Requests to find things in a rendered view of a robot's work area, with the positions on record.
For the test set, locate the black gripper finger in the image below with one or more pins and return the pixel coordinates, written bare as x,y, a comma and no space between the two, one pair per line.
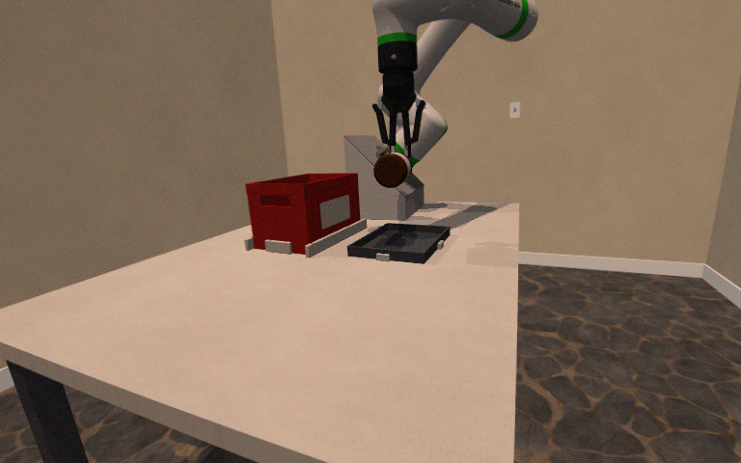
408,141
378,107

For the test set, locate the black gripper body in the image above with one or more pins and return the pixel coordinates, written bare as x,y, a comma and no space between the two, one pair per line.
397,84

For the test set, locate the red divided crate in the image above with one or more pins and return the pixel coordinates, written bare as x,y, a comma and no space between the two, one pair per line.
318,207

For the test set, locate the brown bottle with white label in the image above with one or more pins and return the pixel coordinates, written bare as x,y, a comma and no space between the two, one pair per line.
393,169

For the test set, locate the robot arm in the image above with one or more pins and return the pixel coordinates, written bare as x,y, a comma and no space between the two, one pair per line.
396,24

